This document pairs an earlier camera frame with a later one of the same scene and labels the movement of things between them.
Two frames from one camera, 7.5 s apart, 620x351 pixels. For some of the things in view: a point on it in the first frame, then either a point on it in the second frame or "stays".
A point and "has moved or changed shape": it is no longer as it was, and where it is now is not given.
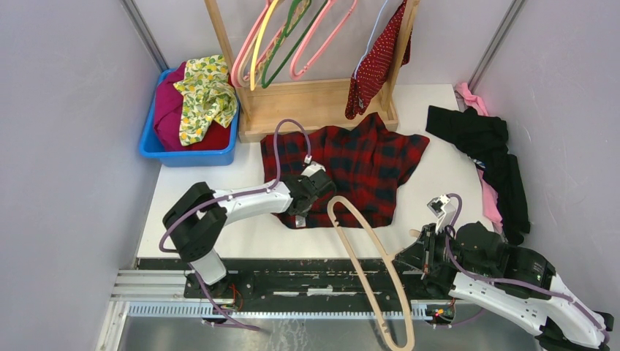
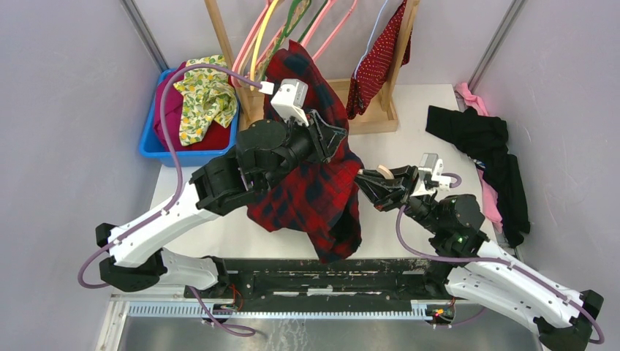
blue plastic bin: (150, 144) stays
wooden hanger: (390, 259) to (385, 171)
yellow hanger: (264, 26) stays
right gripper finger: (413, 262) to (388, 189)
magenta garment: (167, 112) stays
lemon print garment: (206, 94) stays
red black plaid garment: (366, 161) has moved or changed shape
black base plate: (305, 278) stays
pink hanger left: (242, 49) stays
